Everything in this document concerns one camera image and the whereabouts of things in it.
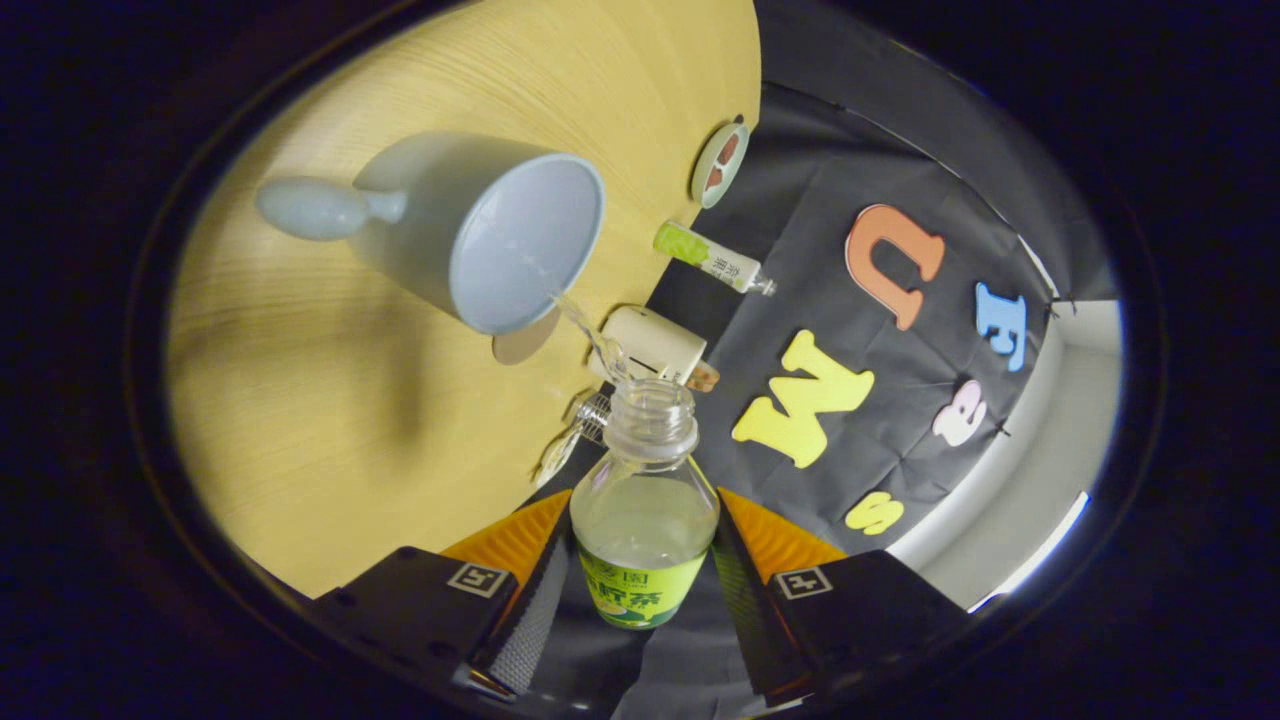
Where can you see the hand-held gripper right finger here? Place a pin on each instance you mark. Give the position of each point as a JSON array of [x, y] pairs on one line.
[[750, 620]]

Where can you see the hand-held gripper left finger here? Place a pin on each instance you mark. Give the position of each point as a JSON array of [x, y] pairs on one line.
[[525, 620]]

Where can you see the green label juice bottle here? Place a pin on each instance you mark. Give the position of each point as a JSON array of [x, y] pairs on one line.
[[645, 520]]

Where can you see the round brown coaster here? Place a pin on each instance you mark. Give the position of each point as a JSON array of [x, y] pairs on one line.
[[520, 347]]

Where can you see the clear juice stream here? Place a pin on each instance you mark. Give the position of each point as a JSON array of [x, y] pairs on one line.
[[592, 335]]

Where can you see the pale blue cup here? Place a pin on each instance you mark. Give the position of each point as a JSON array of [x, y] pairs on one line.
[[520, 240]]

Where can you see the slim capped green drink bottle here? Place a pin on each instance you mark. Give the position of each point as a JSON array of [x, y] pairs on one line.
[[715, 258]]

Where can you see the white divided dish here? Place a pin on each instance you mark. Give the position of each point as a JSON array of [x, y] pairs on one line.
[[557, 458]]

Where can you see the brown bread slice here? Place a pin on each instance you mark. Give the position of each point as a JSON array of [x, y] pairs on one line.
[[704, 377]]

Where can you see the wooden table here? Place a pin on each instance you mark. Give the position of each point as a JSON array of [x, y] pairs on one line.
[[330, 450]]

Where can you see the white toaster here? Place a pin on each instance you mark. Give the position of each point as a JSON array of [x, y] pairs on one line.
[[658, 340]]

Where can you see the pale green plate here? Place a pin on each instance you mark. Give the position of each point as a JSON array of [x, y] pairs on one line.
[[702, 190]]

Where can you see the red-brown meat slice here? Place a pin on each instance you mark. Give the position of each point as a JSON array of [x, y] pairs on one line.
[[715, 178], [729, 149]]

